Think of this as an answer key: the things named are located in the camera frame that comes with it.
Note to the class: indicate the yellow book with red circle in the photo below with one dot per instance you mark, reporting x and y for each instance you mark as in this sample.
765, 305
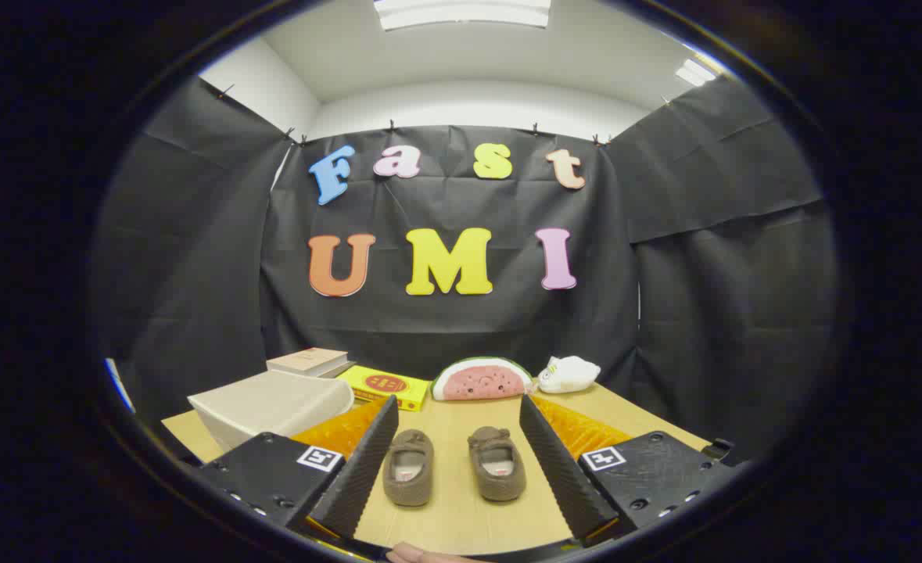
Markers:
382, 385

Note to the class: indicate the grey blue book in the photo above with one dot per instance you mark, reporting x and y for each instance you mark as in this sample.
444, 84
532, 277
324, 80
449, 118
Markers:
342, 371

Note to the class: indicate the large ceiling light panel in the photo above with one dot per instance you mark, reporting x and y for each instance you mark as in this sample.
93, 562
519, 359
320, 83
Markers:
460, 14

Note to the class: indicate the beige fabric storage box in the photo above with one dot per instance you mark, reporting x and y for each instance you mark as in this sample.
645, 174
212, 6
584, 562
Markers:
273, 403

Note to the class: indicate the small ceiling light panel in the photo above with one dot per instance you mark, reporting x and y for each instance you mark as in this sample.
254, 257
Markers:
695, 73

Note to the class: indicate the black backdrop cloth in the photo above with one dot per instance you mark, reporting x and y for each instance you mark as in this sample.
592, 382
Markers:
664, 313

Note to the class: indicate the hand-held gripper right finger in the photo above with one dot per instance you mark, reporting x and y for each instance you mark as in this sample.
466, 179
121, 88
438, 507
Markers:
562, 469

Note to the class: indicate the watermelon slice plush toy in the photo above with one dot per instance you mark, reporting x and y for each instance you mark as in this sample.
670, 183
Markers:
480, 381

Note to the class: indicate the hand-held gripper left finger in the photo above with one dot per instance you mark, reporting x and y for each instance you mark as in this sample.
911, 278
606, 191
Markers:
363, 469

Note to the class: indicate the brown fuzzy shoe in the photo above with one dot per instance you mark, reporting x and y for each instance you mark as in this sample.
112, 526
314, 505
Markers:
486, 442
410, 489

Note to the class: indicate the white plush toy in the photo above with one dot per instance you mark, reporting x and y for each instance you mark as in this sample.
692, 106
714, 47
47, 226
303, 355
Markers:
570, 375

